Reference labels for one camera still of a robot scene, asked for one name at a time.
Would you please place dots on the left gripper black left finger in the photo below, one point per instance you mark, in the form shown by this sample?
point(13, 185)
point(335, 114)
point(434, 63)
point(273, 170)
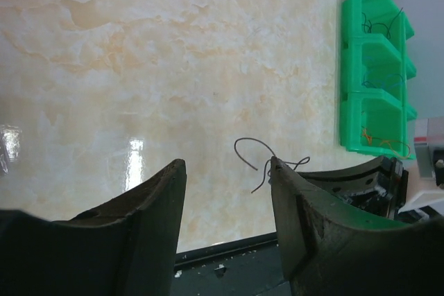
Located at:
point(126, 246)

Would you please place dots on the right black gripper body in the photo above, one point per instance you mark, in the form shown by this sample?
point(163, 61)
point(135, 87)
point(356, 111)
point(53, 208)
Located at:
point(397, 188)

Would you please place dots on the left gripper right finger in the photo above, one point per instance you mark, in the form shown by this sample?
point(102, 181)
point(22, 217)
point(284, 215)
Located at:
point(328, 247)

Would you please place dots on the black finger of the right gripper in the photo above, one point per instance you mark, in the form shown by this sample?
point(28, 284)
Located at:
point(369, 186)

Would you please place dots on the green compartment tray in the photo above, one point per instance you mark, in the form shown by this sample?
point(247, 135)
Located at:
point(374, 110)

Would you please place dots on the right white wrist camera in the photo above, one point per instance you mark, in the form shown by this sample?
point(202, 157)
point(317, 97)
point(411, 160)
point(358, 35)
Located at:
point(425, 182)

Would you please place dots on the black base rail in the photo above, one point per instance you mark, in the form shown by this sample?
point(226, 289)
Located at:
point(250, 266)

